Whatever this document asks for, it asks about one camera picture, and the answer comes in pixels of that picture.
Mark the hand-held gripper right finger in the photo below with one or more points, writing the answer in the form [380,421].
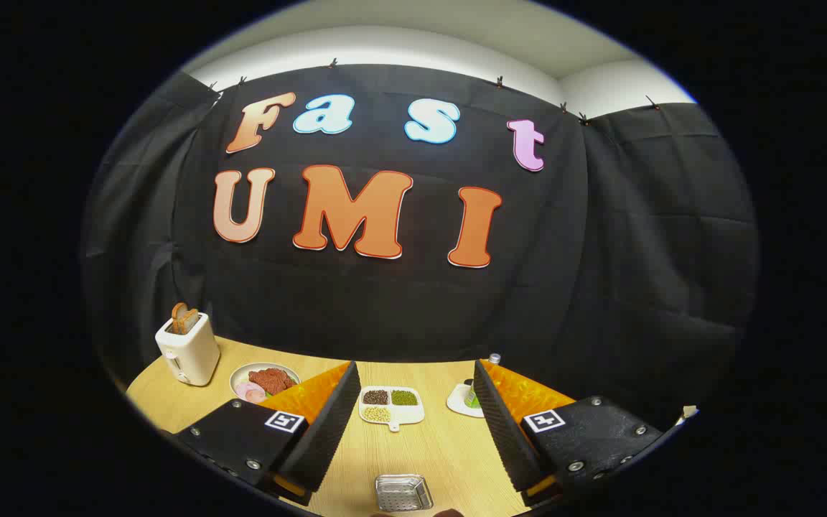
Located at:
[505,431]

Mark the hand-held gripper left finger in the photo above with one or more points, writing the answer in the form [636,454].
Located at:
[327,431]

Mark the green label metal bottle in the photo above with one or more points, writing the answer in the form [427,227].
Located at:
[471,396]

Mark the yellow soybeans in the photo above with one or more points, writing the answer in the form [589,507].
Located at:
[377,414]

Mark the small white dish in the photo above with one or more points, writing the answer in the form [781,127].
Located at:
[458,402]

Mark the dark brown beans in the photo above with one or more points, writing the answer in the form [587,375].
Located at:
[375,397]

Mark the brown meat pieces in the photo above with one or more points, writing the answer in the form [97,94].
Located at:
[271,380]

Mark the green mung beans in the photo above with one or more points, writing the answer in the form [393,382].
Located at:
[404,398]

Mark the pink ham slices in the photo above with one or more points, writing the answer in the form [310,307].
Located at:
[250,392]

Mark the white divided bean tray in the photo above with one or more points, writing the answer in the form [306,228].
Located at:
[413,413]

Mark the perforated metal basket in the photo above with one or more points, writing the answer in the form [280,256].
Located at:
[403,493]

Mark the oval white food plate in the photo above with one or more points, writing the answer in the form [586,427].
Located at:
[241,375]

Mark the cream white toaster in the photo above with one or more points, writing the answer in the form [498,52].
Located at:
[194,353]

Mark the brown toast slices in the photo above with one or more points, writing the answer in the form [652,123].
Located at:
[184,318]

